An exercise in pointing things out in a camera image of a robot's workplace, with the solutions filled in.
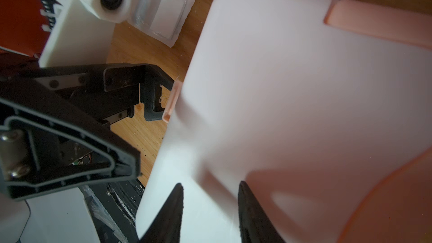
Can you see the white pink first aid kit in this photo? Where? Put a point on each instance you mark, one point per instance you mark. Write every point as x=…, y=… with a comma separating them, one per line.
x=323, y=107

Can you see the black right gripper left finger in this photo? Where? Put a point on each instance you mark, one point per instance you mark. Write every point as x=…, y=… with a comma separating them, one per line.
x=166, y=227

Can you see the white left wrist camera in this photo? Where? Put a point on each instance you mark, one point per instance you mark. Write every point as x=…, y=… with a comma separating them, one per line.
x=83, y=32

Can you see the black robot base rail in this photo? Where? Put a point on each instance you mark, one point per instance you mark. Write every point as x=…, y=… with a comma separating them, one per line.
x=113, y=208

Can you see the gauze packet clear wrapper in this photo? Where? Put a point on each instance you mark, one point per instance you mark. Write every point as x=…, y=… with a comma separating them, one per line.
x=160, y=19

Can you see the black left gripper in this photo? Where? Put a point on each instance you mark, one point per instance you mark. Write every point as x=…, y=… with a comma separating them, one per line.
x=55, y=132

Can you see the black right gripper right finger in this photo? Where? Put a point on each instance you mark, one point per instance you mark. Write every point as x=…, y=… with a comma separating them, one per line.
x=255, y=226

